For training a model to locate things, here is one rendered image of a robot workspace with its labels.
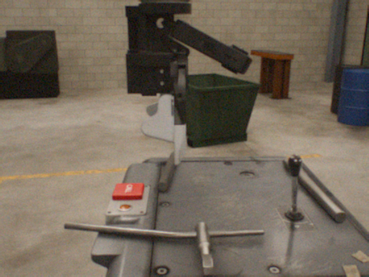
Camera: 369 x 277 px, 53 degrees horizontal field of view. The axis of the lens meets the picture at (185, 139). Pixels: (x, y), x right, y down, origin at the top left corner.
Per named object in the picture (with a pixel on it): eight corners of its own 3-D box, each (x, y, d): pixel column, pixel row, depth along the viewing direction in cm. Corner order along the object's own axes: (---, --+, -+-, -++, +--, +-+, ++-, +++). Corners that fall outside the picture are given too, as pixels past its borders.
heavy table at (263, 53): (248, 88, 987) (250, 49, 958) (263, 88, 995) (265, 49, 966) (273, 99, 836) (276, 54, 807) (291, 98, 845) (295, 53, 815)
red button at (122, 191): (116, 191, 80) (116, 183, 79) (144, 190, 80) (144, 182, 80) (112, 204, 74) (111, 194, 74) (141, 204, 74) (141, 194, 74)
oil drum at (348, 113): (329, 119, 663) (335, 68, 637) (359, 117, 674) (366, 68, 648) (350, 127, 607) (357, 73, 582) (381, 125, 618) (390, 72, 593)
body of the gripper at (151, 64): (133, 90, 56) (130, 5, 53) (190, 90, 56) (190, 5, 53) (127, 99, 49) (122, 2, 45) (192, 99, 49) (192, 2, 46)
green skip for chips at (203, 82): (162, 128, 598) (161, 76, 573) (214, 123, 634) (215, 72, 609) (198, 153, 481) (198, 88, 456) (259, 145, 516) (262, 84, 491)
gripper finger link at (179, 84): (172, 129, 51) (172, 69, 52) (185, 129, 51) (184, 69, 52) (172, 122, 46) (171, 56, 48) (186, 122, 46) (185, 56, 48)
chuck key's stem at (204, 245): (216, 277, 51) (207, 233, 62) (216, 263, 51) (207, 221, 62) (200, 277, 51) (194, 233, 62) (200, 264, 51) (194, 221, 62)
